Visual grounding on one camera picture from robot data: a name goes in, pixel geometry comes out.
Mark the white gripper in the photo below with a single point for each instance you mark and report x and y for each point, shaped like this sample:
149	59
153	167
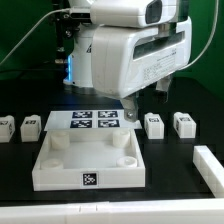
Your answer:
126	60

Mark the white square tabletop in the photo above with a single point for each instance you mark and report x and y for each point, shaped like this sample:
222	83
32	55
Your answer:
101	158

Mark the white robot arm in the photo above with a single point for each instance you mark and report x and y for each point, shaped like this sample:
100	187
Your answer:
79	61

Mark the white marker sheet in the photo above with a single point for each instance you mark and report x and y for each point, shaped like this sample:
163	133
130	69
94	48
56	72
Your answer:
89	119

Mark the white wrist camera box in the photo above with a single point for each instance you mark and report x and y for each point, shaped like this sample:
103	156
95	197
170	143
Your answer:
132	13

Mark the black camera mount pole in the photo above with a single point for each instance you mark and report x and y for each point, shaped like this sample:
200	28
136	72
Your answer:
65	28

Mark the white front obstacle wall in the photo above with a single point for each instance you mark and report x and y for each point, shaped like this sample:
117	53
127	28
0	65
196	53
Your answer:
190	211

